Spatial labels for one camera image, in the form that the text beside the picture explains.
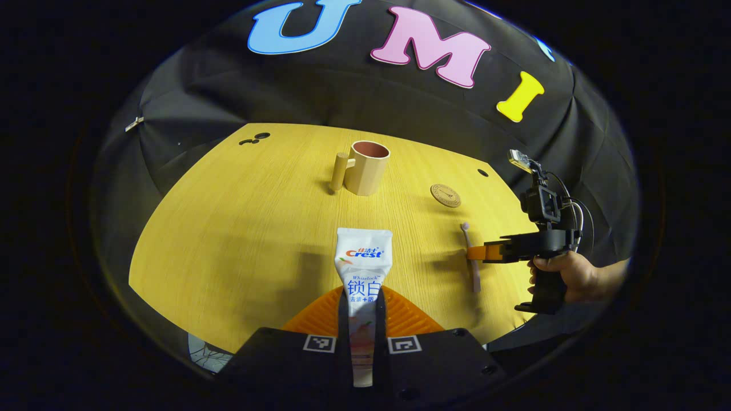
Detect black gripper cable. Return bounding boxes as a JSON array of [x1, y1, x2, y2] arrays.
[[547, 171, 595, 253]]

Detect wooden desktop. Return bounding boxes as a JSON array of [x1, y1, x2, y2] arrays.
[[128, 123, 549, 354]]

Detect round wooden coaster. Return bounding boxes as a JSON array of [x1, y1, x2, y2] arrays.
[[430, 184, 461, 208]]

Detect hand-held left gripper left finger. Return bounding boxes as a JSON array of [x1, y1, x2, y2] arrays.
[[220, 285, 351, 401]]

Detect light pink toothbrush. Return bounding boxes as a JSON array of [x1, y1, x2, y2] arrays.
[[460, 222, 482, 293]]

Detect white toothpaste tube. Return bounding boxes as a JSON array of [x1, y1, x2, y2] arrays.
[[334, 227, 393, 388]]

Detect beige cup with handle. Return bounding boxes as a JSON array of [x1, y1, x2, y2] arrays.
[[330, 140, 391, 197]]

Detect black backdrop cloth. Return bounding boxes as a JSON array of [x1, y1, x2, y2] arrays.
[[91, 0, 637, 349]]

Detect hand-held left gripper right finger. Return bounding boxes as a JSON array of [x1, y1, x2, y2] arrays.
[[374, 285, 509, 404]]

